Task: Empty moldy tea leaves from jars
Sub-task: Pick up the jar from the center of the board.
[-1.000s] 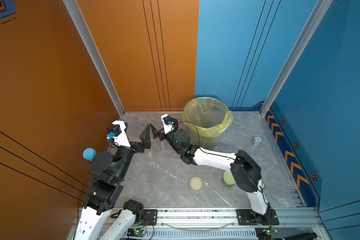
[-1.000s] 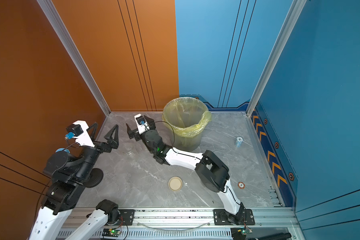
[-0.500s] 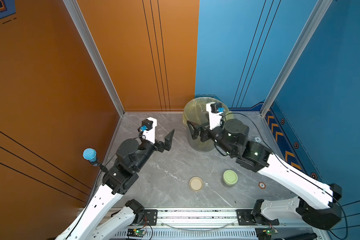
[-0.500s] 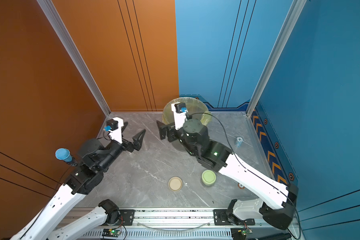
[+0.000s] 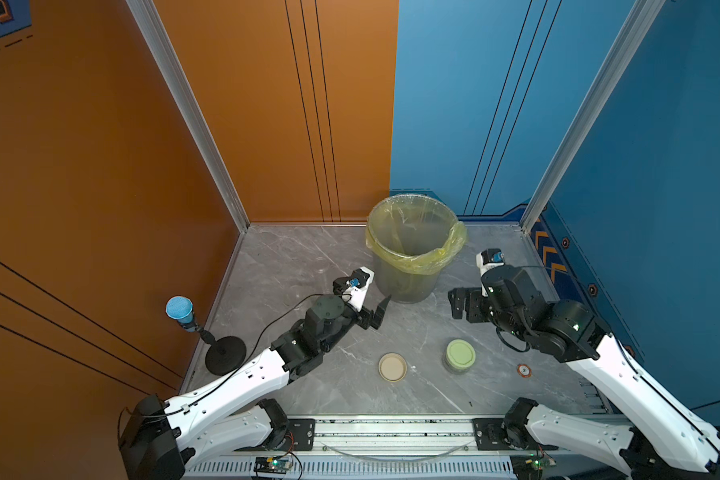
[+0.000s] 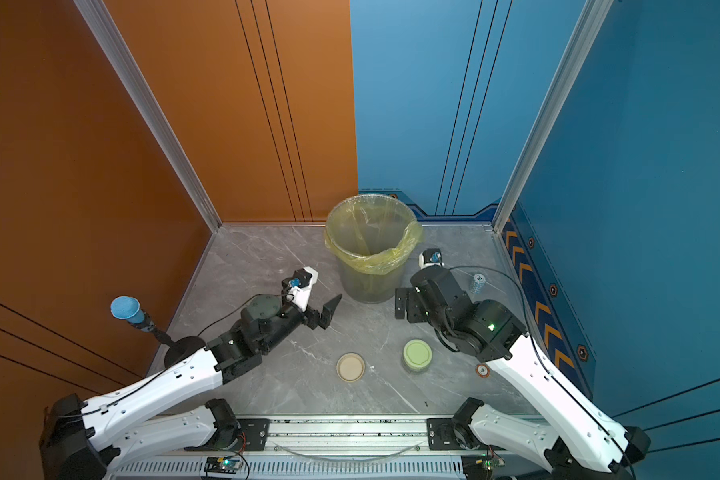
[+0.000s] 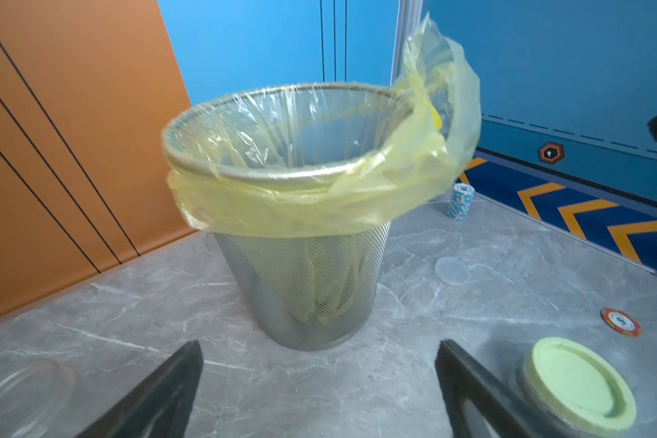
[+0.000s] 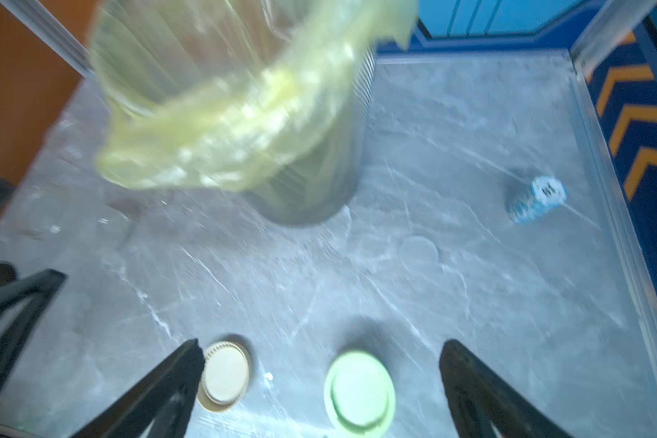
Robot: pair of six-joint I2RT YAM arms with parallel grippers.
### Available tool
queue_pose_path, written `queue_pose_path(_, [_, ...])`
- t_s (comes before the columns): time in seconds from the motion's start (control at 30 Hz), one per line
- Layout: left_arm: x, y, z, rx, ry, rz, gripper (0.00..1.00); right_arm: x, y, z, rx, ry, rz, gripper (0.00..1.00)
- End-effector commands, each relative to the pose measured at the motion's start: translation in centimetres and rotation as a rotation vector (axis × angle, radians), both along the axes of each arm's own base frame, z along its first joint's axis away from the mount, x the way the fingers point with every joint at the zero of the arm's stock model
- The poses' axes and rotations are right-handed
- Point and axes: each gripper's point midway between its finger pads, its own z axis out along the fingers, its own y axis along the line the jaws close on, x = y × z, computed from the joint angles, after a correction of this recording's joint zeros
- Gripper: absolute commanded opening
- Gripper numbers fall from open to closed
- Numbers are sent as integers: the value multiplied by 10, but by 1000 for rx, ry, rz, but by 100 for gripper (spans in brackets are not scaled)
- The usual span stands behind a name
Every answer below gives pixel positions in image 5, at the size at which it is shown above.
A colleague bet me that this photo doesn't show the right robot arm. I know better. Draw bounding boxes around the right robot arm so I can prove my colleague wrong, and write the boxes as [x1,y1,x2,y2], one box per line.
[448,263,720,479]

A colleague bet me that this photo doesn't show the yellow trash bag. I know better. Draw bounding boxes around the yellow trash bag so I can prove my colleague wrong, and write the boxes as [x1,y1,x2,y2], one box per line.
[365,194,468,275]

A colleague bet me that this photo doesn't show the jar with green lid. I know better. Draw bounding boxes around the jar with green lid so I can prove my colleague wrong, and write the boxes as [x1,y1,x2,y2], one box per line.
[443,339,476,374]

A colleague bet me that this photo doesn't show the right circuit board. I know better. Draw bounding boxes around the right circuit board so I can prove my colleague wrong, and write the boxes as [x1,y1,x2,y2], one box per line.
[525,456,556,479]

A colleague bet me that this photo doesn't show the left green circuit board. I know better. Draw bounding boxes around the left green circuit board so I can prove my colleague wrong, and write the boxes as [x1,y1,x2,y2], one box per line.
[253,457,294,477]

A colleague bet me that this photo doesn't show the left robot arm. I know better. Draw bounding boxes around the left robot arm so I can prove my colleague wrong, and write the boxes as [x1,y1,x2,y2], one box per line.
[118,295,390,479]

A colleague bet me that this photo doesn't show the cream jar lid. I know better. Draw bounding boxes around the cream jar lid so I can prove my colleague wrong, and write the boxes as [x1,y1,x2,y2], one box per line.
[378,352,408,383]

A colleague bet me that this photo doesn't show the aluminium front rail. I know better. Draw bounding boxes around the aluminium front rail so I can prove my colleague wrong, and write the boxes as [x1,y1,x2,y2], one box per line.
[133,413,664,480]

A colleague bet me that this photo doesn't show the black microphone stand base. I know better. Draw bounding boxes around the black microphone stand base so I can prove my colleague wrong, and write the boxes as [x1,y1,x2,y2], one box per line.
[205,336,247,376]

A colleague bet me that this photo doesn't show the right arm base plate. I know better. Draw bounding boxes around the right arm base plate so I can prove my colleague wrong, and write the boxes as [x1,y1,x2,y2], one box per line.
[472,418,529,451]

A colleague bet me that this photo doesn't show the red poker chip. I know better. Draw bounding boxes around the red poker chip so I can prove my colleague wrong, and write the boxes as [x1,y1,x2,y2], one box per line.
[517,364,532,378]

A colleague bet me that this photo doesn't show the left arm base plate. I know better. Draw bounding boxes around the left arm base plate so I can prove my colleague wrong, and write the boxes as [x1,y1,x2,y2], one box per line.
[288,418,316,452]

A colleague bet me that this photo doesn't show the mesh trash bin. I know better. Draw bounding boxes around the mesh trash bin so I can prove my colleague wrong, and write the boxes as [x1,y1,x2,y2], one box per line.
[368,194,459,304]

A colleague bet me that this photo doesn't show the blue foam-tipped microphone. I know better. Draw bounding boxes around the blue foam-tipped microphone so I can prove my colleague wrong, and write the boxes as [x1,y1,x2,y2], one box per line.
[165,296,200,332]

